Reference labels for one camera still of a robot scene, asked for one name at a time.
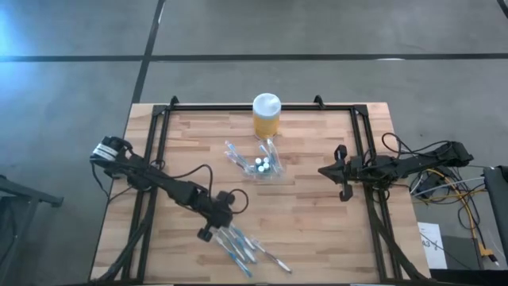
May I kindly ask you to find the black metal stand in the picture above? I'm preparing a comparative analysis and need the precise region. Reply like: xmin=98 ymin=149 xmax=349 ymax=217
xmin=0 ymin=174 xmax=64 ymax=279

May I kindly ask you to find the clear acrylic organizer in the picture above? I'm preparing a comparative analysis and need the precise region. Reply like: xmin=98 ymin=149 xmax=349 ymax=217
xmin=242 ymin=137 xmax=286 ymax=182

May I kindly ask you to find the yellow cable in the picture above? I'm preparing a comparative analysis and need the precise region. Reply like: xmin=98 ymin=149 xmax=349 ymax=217
xmin=419 ymin=167 xmax=491 ymax=255

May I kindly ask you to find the white cable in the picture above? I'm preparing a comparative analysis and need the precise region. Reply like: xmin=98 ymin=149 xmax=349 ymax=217
xmin=410 ymin=176 xmax=486 ymax=199

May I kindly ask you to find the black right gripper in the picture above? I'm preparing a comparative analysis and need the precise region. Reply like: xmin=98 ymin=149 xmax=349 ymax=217
xmin=317 ymin=145 xmax=374 ymax=203

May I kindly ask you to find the yellow cable plug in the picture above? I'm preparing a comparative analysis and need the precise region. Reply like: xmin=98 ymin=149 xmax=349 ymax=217
xmin=478 ymin=242 xmax=499 ymax=266

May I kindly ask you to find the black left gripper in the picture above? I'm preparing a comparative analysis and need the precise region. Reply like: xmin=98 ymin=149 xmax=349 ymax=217
xmin=197 ymin=190 xmax=239 ymax=243

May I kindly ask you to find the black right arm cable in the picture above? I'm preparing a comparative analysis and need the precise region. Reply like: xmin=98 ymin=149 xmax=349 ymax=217
xmin=381 ymin=132 xmax=453 ymax=160

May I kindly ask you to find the dark grey cabinet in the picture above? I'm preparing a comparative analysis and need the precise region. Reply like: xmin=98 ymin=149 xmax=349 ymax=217
xmin=482 ymin=165 xmax=508 ymax=255

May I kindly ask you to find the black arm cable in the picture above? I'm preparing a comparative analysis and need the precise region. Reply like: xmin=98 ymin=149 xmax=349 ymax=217
xmin=156 ymin=163 xmax=250 ymax=215
xmin=381 ymin=132 xmax=453 ymax=160

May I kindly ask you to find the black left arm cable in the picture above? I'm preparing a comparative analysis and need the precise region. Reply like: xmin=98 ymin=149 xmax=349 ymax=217
xmin=156 ymin=163 xmax=250 ymax=215

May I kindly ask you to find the black power adapter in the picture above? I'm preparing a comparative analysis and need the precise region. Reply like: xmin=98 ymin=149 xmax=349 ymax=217
xmin=418 ymin=172 xmax=441 ymax=194

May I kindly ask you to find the yellow canister white lid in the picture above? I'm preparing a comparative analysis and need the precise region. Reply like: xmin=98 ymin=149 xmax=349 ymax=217
xmin=252 ymin=92 xmax=283 ymax=140

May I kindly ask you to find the white paper sheet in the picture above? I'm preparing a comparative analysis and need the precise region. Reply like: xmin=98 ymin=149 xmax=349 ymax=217
xmin=417 ymin=222 xmax=448 ymax=270

